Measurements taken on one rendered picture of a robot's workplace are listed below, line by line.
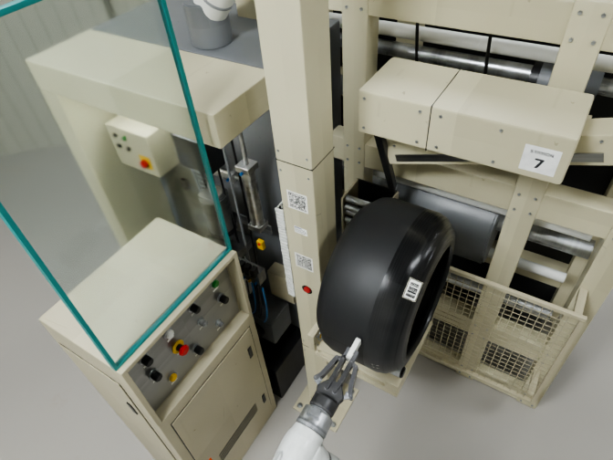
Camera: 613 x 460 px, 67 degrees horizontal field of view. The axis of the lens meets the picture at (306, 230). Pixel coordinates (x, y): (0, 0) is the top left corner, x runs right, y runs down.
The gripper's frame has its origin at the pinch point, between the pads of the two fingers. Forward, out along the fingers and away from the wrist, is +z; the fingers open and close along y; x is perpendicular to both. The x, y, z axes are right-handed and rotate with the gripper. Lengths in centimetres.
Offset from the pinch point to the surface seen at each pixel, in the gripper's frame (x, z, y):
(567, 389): 137, 82, -78
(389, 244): -18.5, 27.6, 1.2
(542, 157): -40, 56, -30
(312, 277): 11.5, 22.3, 29.3
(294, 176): -34, 29, 32
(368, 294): -12.3, 12.8, 1.0
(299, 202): -24.0, 27.2, 31.4
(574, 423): 134, 65, -85
